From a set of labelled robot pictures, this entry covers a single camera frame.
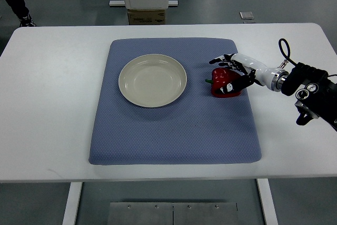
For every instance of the cream round plate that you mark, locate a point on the cream round plate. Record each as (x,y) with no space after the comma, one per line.
(152,80)

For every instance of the white left table leg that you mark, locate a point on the white left table leg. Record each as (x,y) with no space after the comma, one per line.
(72,204)

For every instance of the white right table leg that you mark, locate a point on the white right table leg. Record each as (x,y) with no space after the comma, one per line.
(267,203)

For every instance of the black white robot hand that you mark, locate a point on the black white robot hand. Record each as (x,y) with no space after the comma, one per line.
(252,71)

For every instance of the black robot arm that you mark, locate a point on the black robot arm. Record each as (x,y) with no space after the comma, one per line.
(314,91)

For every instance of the red bell pepper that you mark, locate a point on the red bell pepper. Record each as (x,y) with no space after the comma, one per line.
(221,83)

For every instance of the cardboard box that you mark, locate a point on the cardboard box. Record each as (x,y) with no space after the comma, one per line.
(146,16)

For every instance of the small grey floor plate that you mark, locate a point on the small grey floor plate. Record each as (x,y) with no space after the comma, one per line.
(246,15)

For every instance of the blue textured mat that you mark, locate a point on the blue textured mat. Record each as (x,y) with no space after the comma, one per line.
(197,128)

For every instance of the white table leg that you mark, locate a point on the white table leg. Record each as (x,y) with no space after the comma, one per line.
(267,203)
(72,204)

